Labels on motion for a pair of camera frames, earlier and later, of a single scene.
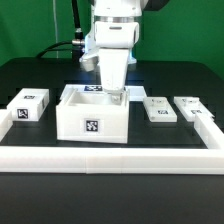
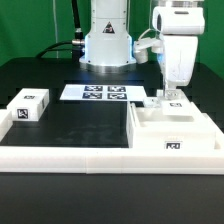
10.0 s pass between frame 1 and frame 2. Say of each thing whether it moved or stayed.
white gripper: moved
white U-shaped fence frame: stayed
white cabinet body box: moved
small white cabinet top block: stayed
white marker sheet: stayed
